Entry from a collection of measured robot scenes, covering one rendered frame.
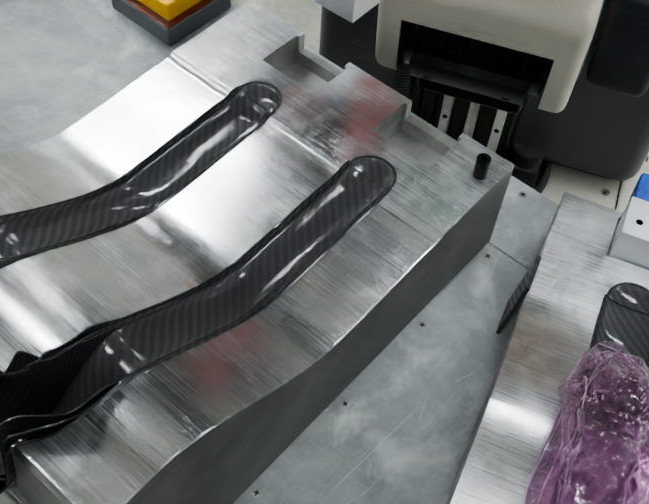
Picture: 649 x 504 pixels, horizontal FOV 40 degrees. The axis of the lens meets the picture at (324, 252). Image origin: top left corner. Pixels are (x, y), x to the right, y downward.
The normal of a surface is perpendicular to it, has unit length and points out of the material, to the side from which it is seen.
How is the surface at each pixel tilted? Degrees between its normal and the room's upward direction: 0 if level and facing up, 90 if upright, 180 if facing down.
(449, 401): 0
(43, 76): 0
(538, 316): 17
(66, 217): 30
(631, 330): 3
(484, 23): 98
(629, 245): 90
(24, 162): 25
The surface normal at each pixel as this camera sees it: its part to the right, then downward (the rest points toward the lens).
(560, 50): -0.33, 0.83
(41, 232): 0.38, -0.78
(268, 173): 0.01, -0.56
